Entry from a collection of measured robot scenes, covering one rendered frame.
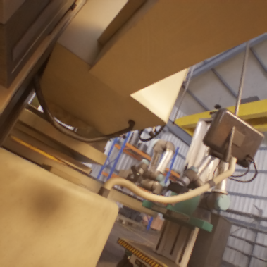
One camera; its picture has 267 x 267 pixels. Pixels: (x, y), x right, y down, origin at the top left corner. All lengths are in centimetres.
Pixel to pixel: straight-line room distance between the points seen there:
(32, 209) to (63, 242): 14
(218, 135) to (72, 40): 86
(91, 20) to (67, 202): 77
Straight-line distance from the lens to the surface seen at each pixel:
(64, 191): 60
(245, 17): 51
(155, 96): 104
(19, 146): 187
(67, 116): 162
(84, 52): 92
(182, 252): 190
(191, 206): 189
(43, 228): 62
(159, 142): 205
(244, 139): 127
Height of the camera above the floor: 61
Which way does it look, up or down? 17 degrees up
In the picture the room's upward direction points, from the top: 24 degrees clockwise
